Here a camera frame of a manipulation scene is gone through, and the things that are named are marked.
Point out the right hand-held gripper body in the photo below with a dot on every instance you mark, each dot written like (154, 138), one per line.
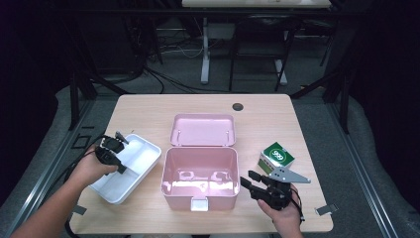
(275, 195)

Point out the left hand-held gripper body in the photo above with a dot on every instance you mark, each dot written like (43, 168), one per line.
(107, 150)

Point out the white plastic tray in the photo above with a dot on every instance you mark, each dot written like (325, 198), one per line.
(138, 158)

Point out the green and white carton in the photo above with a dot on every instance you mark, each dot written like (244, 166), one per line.
(275, 153)

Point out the person's right hand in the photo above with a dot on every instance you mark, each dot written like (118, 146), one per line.
(285, 218)

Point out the person's left hand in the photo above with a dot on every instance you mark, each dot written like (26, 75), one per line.
(89, 168)

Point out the grey metal table clip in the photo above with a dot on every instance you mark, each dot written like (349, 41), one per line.
(80, 210)
(327, 209)

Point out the black metal stand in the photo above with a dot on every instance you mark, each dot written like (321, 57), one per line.
(75, 99)
(343, 95)

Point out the black chair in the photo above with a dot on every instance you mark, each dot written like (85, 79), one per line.
(261, 43)

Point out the white desk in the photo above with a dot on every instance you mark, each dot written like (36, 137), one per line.
(256, 3)

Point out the black square floor frame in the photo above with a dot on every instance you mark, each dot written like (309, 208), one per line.
(81, 141)

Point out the aluminium floor rail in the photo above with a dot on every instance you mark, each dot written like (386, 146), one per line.
(363, 168)
(43, 172)

